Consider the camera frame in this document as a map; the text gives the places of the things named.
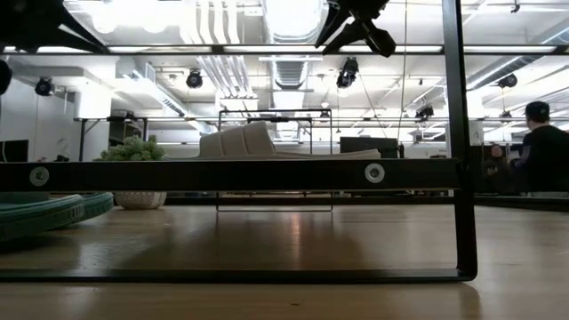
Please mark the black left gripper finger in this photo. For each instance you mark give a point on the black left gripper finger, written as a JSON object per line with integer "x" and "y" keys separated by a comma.
{"x": 73, "y": 35}

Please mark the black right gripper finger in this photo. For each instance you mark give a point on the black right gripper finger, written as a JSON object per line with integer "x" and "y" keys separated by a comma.
{"x": 333, "y": 18}
{"x": 378, "y": 40}

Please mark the white rubber slide sandal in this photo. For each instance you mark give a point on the white rubber slide sandal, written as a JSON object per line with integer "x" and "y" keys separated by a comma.
{"x": 240, "y": 138}

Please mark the teal rubber slide sandal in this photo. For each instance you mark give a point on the teal rubber slide sandal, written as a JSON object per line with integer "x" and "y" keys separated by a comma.
{"x": 98, "y": 204}
{"x": 35, "y": 218}

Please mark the black metal wooden shoe shelf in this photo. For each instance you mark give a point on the black metal wooden shoe shelf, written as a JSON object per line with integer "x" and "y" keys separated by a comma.
{"x": 222, "y": 175}

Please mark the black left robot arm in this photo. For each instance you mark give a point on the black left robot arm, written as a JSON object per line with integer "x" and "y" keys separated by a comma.
{"x": 4, "y": 77}

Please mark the black ceiling spotlight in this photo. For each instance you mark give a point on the black ceiling spotlight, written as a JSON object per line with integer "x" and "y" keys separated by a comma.
{"x": 424, "y": 112}
{"x": 507, "y": 81}
{"x": 348, "y": 73}
{"x": 44, "y": 86}
{"x": 194, "y": 80}

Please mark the desk with black legs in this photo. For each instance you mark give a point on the desk with black legs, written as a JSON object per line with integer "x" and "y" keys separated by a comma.
{"x": 115, "y": 119}

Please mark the green plant in white pot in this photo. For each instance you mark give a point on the green plant in white pot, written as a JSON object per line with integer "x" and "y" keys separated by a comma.
{"x": 133, "y": 151}

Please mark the person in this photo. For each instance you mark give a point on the person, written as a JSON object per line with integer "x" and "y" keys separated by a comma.
{"x": 495, "y": 166}
{"x": 547, "y": 151}

